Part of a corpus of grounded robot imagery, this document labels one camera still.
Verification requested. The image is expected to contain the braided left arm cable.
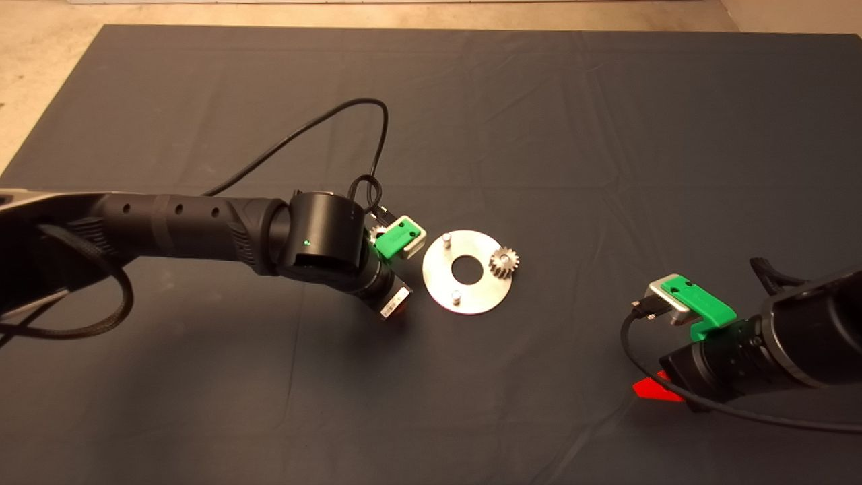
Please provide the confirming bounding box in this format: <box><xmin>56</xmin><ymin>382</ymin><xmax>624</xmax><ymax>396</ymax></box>
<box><xmin>0</xmin><ymin>226</ymin><xmax>134</xmax><ymax>340</ymax></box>

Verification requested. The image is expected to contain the green right camera mount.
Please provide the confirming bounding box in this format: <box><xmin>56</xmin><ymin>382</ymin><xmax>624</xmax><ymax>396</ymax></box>
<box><xmin>660</xmin><ymin>278</ymin><xmax>737</xmax><ymax>341</ymax></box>

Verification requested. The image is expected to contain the braided right arm cable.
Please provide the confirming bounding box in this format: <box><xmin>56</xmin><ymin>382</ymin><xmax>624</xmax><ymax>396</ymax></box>
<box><xmin>750</xmin><ymin>257</ymin><xmax>812</xmax><ymax>287</ymax></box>

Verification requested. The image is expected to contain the braided arm cable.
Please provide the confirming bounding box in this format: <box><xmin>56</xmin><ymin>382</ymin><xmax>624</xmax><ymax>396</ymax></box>
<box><xmin>0</xmin><ymin>226</ymin><xmax>134</xmax><ymax>340</ymax></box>
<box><xmin>750</xmin><ymin>257</ymin><xmax>812</xmax><ymax>287</ymax></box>

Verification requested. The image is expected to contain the green left camera mount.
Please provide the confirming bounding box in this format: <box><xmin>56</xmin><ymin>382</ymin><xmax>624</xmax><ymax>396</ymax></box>
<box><xmin>374</xmin><ymin>217</ymin><xmax>422</xmax><ymax>260</ymax></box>

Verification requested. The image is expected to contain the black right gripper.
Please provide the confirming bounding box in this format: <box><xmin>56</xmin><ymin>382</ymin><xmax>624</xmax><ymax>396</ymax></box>
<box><xmin>633</xmin><ymin>317</ymin><xmax>772</xmax><ymax>403</ymax></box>

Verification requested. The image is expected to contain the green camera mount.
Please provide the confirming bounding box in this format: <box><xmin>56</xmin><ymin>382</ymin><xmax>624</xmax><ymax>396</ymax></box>
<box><xmin>660</xmin><ymin>278</ymin><xmax>737</xmax><ymax>341</ymax></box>
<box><xmin>374</xmin><ymin>217</ymin><xmax>422</xmax><ymax>260</ymax></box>

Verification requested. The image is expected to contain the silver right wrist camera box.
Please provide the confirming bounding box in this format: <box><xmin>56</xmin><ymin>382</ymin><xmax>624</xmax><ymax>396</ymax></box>
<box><xmin>645</xmin><ymin>273</ymin><xmax>694</xmax><ymax>326</ymax></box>

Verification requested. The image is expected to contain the dark grey table cloth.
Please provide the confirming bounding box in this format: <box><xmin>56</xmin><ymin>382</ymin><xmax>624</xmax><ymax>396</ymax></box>
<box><xmin>0</xmin><ymin>24</ymin><xmax>862</xmax><ymax>485</ymax></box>

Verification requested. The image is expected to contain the round metal carrier plate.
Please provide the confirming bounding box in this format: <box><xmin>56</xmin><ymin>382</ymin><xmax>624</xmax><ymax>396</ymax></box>
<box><xmin>422</xmin><ymin>230</ymin><xmax>513</xmax><ymax>315</ymax></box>

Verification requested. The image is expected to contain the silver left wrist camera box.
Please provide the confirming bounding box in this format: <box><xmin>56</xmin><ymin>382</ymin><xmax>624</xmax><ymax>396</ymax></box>
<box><xmin>397</xmin><ymin>216</ymin><xmax>427</xmax><ymax>260</ymax></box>

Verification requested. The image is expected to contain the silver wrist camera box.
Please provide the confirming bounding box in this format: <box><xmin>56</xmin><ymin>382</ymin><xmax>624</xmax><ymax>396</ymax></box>
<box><xmin>397</xmin><ymin>216</ymin><xmax>427</xmax><ymax>260</ymax></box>
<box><xmin>645</xmin><ymin>273</ymin><xmax>694</xmax><ymax>326</ymax></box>

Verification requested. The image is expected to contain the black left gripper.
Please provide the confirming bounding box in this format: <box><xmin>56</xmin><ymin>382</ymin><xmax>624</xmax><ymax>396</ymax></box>
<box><xmin>350</xmin><ymin>259</ymin><xmax>413</xmax><ymax>321</ymax></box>

